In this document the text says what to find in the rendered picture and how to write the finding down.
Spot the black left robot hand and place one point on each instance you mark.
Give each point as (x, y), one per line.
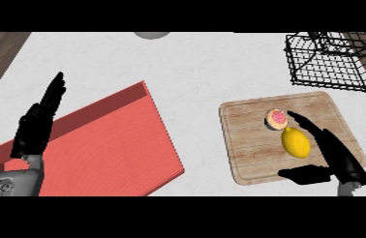
(34, 129)

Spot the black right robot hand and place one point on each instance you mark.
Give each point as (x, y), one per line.
(337, 154)

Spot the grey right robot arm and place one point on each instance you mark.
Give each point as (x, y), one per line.
(347, 188)

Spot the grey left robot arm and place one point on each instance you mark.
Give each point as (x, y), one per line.
(21, 179)

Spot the yellow lemon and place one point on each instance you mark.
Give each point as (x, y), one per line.
(295, 142)

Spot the wooden cutting board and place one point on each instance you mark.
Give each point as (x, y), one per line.
(285, 138)

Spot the red placemat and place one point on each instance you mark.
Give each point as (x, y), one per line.
(102, 145)

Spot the can with pink end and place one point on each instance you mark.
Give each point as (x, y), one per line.
(276, 118)

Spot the brown wooden surface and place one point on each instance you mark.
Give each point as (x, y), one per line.
(9, 50)

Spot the grey round object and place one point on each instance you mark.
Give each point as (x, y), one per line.
(151, 35)

